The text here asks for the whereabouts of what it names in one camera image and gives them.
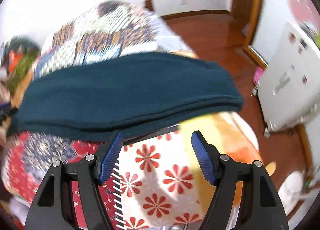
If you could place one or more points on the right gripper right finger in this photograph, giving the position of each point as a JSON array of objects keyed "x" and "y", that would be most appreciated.
[{"x": 260, "y": 206}]

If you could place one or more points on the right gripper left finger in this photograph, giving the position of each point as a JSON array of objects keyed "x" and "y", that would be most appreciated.
[{"x": 53, "y": 204}]

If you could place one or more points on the dark teal sweatpants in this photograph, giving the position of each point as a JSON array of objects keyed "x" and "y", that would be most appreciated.
[{"x": 135, "y": 94}]

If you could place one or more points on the white cabinet with stickers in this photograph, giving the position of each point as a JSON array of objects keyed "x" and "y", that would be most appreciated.
[{"x": 288, "y": 90}]

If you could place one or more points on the green patterned storage bag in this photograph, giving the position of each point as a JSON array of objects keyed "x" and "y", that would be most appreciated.
[{"x": 20, "y": 71}]

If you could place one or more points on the grey neck pillow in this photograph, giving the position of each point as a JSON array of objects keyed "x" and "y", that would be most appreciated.
[{"x": 24, "y": 43}]

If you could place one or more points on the colourful patchwork bed quilt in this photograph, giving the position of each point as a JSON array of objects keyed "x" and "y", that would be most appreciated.
[{"x": 112, "y": 30}]

